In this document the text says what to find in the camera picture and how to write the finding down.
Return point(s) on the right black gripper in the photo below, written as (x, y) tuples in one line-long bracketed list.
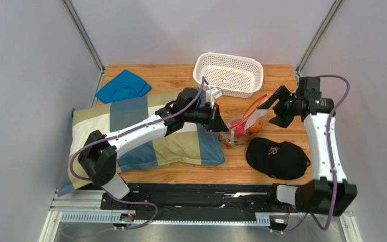
[(280, 106)]

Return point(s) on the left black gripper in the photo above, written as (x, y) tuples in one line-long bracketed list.
[(214, 123)]

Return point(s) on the clear orange zip bag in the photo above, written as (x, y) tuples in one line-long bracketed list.
[(229, 140)]

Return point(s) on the checked blue beige pillow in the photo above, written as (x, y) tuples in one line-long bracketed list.
[(192, 144)]

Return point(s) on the fake red apple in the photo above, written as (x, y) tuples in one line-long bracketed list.
[(238, 127)]

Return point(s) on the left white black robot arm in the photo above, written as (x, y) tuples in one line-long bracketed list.
[(100, 153)]

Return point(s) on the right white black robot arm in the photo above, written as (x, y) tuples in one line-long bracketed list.
[(328, 192)]

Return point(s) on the fake orange fruit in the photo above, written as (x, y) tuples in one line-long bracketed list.
[(257, 126)]

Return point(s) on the white perforated plastic basket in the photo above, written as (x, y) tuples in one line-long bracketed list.
[(237, 76)]

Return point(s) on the black baseball cap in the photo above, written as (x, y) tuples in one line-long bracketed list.
[(284, 160)]

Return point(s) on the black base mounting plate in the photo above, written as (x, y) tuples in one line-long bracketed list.
[(205, 202)]

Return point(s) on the blue folded cloth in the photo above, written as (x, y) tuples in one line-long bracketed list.
[(126, 85)]

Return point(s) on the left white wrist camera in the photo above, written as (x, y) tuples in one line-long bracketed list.
[(212, 94)]

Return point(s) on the right aluminium frame post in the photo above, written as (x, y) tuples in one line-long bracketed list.
[(318, 36)]

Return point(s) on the aluminium frame post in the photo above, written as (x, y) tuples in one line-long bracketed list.
[(76, 20), (318, 36)]

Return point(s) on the aluminium slotted rail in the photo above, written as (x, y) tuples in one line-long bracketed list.
[(120, 218)]

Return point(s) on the left aluminium frame post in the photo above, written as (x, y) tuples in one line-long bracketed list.
[(76, 20)]

